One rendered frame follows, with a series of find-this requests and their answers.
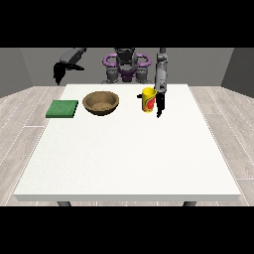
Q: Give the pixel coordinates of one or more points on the grey and purple robot trunk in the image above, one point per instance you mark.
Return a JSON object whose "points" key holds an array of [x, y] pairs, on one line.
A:
{"points": [[125, 67]]}

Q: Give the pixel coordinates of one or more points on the dark table leg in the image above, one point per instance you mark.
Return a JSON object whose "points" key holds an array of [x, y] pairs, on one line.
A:
{"points": [[189, 203], [64, 203]]}

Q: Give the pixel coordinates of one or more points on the brown wooden bowl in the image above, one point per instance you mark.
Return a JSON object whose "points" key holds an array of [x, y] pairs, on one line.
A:
{"points": [[100, 102]]}

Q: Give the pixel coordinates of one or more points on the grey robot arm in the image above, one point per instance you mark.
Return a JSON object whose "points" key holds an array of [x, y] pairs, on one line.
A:
{"points": [[71, 55], [161, 73]]}

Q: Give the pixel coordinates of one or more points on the green square pad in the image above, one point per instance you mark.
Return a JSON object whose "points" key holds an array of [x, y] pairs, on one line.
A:
{"points": [[62, 108]]}

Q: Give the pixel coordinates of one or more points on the yellow cup with melon print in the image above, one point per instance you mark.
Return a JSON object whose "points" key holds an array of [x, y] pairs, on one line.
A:
{"points": [[148, 100]]}

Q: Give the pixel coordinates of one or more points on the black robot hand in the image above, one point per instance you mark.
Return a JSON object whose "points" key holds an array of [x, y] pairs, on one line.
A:
{"points": [[60, 71], [159, 103]]}

